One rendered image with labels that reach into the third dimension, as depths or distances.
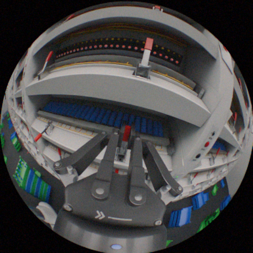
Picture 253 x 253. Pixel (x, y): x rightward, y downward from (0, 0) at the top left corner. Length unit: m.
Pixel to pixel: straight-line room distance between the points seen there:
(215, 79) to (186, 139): 0.18
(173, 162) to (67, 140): 0.32
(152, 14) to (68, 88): 0.23
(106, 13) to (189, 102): 0.25
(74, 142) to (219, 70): 0.42
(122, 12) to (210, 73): 0.23
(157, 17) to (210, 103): 0.21
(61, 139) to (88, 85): 0.20
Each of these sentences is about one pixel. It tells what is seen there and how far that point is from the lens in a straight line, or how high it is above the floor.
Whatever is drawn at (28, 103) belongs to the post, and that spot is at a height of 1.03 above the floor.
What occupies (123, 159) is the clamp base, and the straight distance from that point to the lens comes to 0.23.
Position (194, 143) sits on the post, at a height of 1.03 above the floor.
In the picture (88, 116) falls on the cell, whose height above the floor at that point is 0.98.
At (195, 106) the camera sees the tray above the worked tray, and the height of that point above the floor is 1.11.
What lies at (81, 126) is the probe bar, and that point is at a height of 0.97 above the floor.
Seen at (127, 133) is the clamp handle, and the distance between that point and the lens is 0.18.
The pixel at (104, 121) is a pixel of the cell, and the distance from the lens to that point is 0.26.
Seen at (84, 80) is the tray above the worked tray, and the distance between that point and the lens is 0.15.
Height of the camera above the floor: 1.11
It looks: 32 degrees down
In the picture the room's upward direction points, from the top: 14 degrees clockwise
